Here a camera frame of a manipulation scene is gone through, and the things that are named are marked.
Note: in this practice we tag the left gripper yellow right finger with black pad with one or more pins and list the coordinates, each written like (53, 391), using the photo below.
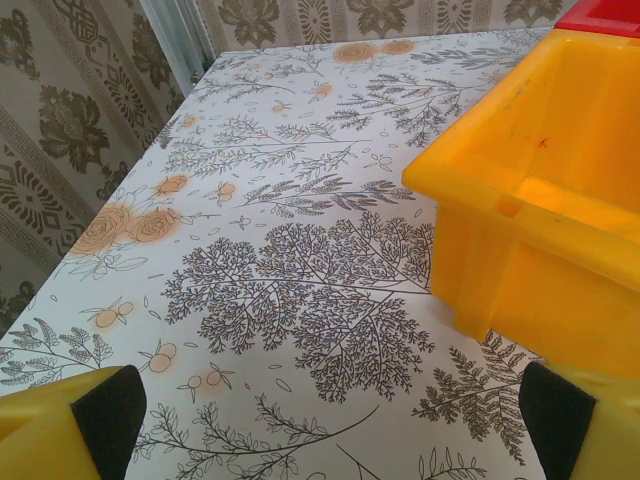
(560, 430)

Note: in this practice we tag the left gripper yellow left finger with black pad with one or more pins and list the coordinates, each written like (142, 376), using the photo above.
(40, 435)

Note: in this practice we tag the yellow plastic bin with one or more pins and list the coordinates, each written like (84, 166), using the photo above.
(475, 240)

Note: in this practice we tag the red plastic bin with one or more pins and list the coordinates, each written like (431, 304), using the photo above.
(580, 20)

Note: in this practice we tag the aluminium frame post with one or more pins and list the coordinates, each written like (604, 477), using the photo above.
(175, 40)

